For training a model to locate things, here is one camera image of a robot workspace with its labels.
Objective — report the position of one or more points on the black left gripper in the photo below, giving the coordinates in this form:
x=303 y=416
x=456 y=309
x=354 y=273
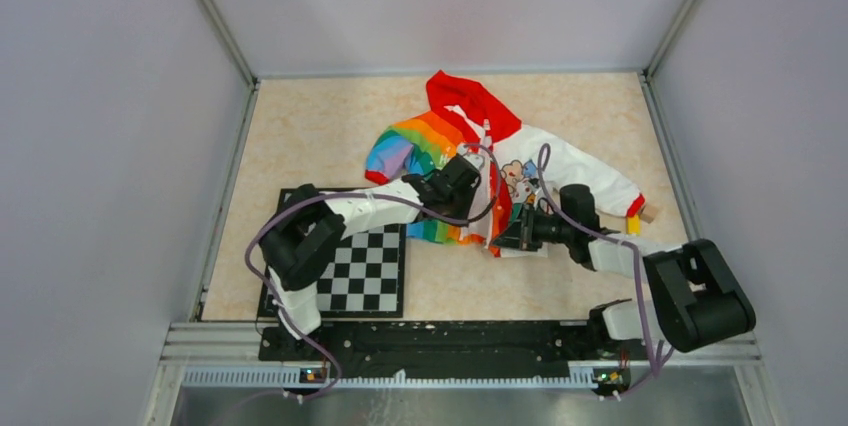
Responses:
x=463 y=213

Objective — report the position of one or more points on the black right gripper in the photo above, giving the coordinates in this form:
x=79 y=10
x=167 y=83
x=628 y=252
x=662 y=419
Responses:
x=512 y=236

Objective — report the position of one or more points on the rainbow and white kids jacket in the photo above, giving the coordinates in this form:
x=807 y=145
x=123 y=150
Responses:
x=529 y=161

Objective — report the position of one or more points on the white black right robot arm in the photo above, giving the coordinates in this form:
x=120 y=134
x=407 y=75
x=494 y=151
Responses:
x=694 y=301

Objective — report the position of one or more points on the black white checkerboard mat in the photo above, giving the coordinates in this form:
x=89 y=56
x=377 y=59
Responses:
x=355 y=276

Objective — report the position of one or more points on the yellow small block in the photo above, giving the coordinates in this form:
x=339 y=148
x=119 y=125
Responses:
x=633 y=225

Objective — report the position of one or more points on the beige wooden small block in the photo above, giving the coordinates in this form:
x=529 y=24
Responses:
x=649 y=213

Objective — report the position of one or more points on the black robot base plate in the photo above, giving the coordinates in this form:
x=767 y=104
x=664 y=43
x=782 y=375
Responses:
x=443 y=349

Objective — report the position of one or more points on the aluminium frame rail front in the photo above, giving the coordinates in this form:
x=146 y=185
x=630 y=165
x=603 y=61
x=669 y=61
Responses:
x=225 y=354

